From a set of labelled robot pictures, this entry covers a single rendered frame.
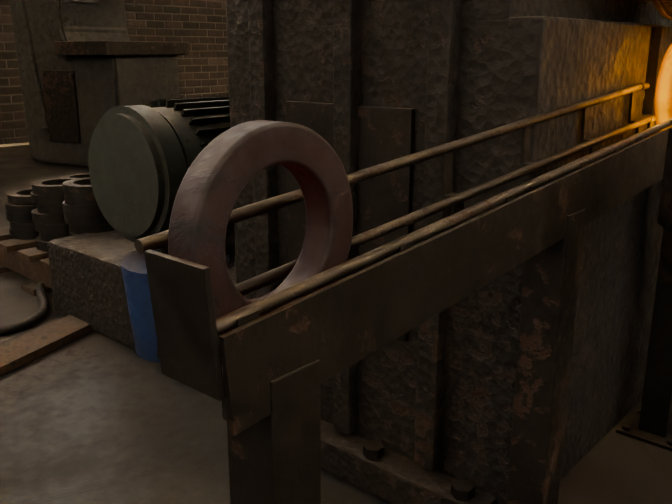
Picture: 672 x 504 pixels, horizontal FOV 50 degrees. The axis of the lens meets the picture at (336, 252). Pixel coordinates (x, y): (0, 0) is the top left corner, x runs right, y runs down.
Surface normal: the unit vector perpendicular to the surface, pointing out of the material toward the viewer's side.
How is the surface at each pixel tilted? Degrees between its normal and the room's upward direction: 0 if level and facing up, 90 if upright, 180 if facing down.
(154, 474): 0
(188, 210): 68
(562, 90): 90
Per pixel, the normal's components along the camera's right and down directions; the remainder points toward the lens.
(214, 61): 0.75, 0.18
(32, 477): 0.00, -0.96
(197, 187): -0.55, -0.36
